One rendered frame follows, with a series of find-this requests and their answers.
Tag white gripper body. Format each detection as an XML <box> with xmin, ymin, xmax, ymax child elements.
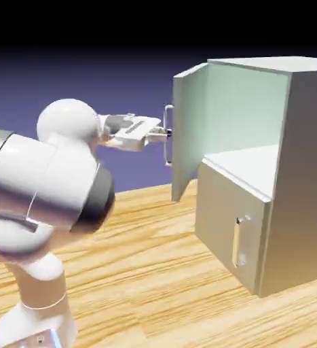
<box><xmin>105</xmin><ymin>114</ymin><xmax>162</xmax><ymax>152</ymax></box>

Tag silver handle of door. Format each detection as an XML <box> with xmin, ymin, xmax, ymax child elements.
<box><xmin>164</xmin><ymin>103</ymin><xmax>174</xmax><ymax>167</ymax></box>
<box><xmin>232</xmin><ymin>214</ymin><xmax>252</xmax><ymax>269</ymax></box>

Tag pale grey cabinet door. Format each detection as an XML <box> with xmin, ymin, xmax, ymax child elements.
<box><xmin>194</xmin><ymin>162</ymin><xmax>267</xmax><ymax>297</ymax></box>
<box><xmin>170</xmin><ymin>63</ymin><xmax>208</xmax><ymax>203</ymax></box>

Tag pale grey closed cabinet door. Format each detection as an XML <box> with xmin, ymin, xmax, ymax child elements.
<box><xmin>194</xmin><ymin>162</ymin><xmax>267</xmax><ymax>297</ymax></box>

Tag pale grey cabinet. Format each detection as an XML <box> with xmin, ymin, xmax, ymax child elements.
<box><xmin>194</xmin><ymin>56</ymin><xmax>317</xmax><ymax>298</ymax></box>

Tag silver handle of closed door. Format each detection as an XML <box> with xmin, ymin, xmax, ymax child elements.
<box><xmin>232</xmin><ymin>214</ymin><xmax>252</xmax><ymax>269</ymax></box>

